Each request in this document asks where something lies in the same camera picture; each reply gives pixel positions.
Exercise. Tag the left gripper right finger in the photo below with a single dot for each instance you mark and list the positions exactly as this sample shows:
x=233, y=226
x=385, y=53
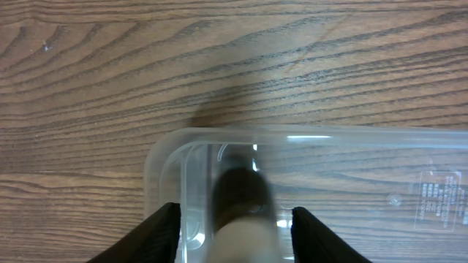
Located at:
x=314, y=242

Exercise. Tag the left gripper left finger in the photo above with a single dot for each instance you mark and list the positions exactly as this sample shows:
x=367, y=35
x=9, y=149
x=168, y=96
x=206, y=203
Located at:
x=155, y=240

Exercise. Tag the black tube white cap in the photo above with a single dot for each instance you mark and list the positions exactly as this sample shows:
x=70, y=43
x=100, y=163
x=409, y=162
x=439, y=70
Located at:
x=243, y=216

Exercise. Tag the clear plastic container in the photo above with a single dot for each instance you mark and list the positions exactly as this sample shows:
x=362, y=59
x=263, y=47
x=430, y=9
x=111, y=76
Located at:
x=394, y=195

